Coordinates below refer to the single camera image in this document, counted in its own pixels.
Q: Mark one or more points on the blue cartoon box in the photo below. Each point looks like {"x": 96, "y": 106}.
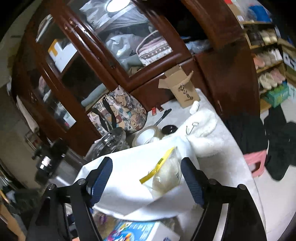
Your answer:
{"x": 142, "y": 231}

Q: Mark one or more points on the pink plastic stool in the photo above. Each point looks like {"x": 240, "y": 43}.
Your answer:
{"x": 254, "y": 159}

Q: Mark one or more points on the small white bottle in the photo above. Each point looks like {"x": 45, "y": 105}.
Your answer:
{"x": 195, "y": 107}

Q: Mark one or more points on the black marker pen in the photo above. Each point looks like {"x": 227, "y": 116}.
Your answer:
{"x": 163, "y": 116}

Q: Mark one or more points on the wooden shoe rack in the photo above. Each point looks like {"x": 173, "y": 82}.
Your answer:
{"x": 273, "y": 57}

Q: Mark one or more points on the white fluffy towel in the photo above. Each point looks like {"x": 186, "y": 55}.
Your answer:
{"x": 209, "y": 138}

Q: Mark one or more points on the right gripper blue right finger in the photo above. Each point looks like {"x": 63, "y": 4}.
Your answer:
{"x": 195, "y": 179}

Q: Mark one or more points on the red lighter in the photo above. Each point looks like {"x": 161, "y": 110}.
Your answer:
{"x": 154, "y": 111}

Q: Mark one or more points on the black round lid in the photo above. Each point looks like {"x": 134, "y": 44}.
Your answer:
{"x": 169, "y": 129}

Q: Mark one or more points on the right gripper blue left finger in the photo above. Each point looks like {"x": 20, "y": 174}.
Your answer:
{"x": 97, "y": 180}

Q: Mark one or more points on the bear print tote bag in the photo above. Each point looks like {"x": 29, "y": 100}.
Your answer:
{"x": 118, "y": 109}

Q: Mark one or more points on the yellow zip bag of cotton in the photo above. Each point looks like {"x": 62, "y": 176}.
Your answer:
{"x": 166, "y": 175}

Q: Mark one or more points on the metal binder clip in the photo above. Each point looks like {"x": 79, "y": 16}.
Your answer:
{"x": 190, "y": 127}

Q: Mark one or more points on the open cardboard box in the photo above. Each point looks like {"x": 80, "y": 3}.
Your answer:
{"x": 179, "y": 83}

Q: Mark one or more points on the black cloth on floor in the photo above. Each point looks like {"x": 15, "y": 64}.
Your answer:
{"x": 273, "y": 134}

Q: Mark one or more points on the green cardboard box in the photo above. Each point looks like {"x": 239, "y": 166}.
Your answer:
{"x": 277, "y": 95}

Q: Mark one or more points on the clear tape roll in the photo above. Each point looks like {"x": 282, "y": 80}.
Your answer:
{"x": 147, "y": 135}

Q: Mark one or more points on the stainless steel bowl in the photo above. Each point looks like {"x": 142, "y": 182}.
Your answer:
{"x": 112, "y": 142}

